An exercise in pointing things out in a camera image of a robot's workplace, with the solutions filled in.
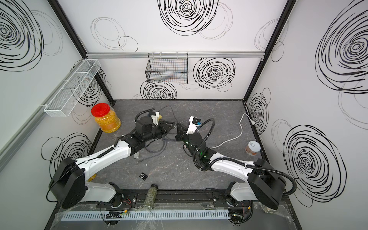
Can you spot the red lid corn jar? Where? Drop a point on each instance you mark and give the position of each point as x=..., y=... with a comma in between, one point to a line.
x=106, y=117

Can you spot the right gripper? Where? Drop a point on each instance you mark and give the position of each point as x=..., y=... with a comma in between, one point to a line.
x=180, y=138

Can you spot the black mp3 player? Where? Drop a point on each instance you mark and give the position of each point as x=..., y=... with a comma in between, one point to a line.
x=143, y=176

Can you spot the black wire basket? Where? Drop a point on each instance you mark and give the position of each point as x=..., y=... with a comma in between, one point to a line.
x=169, y=70

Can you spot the white lid jar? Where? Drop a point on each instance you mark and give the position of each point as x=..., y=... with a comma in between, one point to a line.
x=253, y=148

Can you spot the aluminium wall rail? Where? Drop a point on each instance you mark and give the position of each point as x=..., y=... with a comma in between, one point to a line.
x=22, y=134
x=180, y=54

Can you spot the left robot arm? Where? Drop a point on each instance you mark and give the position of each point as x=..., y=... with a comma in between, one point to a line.
x=70, y=184

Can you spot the blue lid jar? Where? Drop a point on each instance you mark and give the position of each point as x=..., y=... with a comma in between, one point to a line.
x=92, y=177

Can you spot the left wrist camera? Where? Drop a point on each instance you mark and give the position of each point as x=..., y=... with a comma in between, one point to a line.
x=154, y=116

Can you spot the white wire shelf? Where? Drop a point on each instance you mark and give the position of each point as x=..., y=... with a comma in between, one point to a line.
x=73, y=88

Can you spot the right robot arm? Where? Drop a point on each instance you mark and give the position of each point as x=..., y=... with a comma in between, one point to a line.
x=259, y=180

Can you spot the aluminium wall rail left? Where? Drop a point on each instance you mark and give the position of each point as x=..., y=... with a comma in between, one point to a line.
x=22, y=134

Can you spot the aluminium wall rail back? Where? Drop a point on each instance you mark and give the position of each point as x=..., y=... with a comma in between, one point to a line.
x=180, y=54

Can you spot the glass spice bottle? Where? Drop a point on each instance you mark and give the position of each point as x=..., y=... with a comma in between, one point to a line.
x=151, y=196

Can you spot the white slotted cable duct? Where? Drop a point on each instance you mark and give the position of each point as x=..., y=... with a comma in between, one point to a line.
x=145, y=215

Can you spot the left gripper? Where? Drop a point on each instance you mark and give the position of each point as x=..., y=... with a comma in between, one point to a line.
x=162, y=125

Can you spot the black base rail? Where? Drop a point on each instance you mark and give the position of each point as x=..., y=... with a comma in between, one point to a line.
x=129, y=198

